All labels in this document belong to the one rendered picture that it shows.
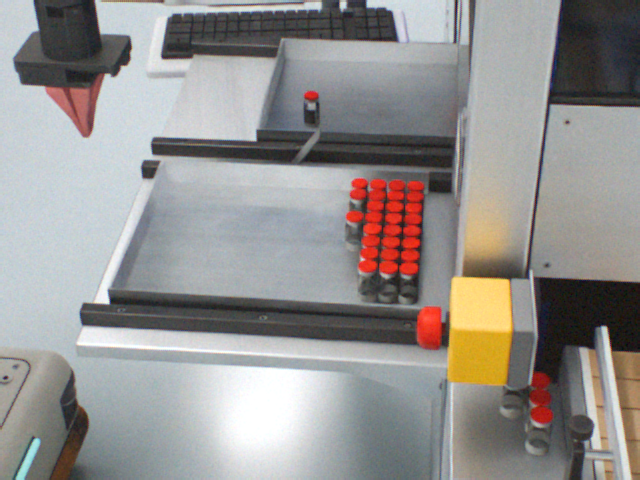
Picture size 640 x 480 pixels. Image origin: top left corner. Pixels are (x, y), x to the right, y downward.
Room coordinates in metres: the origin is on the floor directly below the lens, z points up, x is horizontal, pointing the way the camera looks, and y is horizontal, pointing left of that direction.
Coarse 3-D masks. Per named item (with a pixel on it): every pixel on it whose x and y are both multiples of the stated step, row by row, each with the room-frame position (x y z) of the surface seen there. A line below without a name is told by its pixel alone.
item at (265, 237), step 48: (192, 192) 1.13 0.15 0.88; (240, 192) 1.13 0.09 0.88; (288, 192) 1.13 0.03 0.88; (336, 192) 1.12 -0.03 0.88; (144, 240) 1.03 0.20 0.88; (192, 240) 1.03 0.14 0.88; (240, 240) 1.03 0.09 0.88; (288, 240) 1.03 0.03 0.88; (336, 240) 1.02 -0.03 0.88; (144, 288) 0.95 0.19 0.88; (192, 288) 0.94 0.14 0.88; (240, 288) 0.94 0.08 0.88; (288, 288) 0.94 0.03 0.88; (336, 288) 0.94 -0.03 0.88
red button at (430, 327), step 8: (424, 312) 0.74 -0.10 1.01; (432, 312) 0.74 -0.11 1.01; (440, 312) 0.74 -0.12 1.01; (424, 320) 0.73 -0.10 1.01; (432, 320) 0.73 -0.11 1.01; (440, 320) 0.73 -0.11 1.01; (424, 328) 0.73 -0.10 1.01; (432, 328) 0.73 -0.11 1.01; (440, 328) 0.73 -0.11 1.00; (424, 336) 0.72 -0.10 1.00; (432, 336) 0.72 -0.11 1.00; (440, 336) 0.72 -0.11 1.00; (424, 344) 0.72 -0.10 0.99; (432, 344) 0.72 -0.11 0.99
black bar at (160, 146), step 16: (160, 144) 1.22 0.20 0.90; (176, 144) 1.22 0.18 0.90; (192, 144) 1.22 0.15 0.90; (208, 144) 1.22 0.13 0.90; (224, 144) 1.22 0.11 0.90; (240, 144) 1.22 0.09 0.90; (256, 144) 1.21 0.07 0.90; (272, 144) 1.21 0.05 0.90; (288, 144) 1.21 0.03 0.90; (304, 144) 1.21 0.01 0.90; (320, 144) 1.21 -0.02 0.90; (336, 144) 1.21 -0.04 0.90; (352, 144) 1.21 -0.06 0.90; (288, 160) 1.20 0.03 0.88; (304, 160) 1.20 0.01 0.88; (320, 160) 1.20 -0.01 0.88; (336, 160) 1.19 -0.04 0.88; (352, 160) 1.19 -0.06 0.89; (368, 160) 1.19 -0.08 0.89; (384, 160) 1.19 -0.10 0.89; (400, 160) 1.18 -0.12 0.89; (416, 160) 1.18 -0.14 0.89; (432, 160) 1.18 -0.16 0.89; (448, 160) 1.17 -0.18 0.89
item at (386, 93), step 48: (288, 48) 1.48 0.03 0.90; (336, 48) 1.47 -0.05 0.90; (384, 48) 1.46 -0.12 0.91; (432, 48) 1.45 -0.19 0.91; (288, 96) 1.37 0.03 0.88; (336, 96) 1.36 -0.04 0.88; (384, 96) 1.36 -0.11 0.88; (432, 96) 1.36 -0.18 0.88; (384, 144) 1.21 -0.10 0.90; (432, 144) 1.20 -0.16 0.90
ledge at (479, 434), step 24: (456, 384) 0.78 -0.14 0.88; (456, 408) 0.75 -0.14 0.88; (480, 408) 0.75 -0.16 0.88; (552, 408) 0.75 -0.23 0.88; (456, 432) 0.72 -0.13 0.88; (480, 432) 0.72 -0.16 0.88; (504, 432) 0.72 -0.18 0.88; (552, 432) 0.71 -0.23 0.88; (456, 456) 0.69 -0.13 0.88; (480, 456) 0.69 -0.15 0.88; (504, 456) 0.69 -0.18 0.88; (528, 456) 0.69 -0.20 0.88; (552, 456) 0.68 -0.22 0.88
